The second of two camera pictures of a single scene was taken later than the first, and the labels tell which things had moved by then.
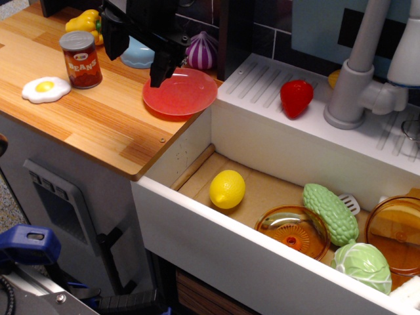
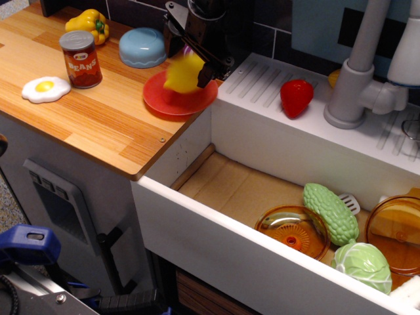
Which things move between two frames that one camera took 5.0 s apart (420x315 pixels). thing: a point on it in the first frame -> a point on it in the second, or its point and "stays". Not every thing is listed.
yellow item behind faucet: (333, 78) stays
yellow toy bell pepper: (88, 20) stays
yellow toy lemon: (227, 189) -> (183, 73)
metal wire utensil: (402, 129) stays
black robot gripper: (156, 18) -> (205, 26)
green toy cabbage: (363, 263) stays
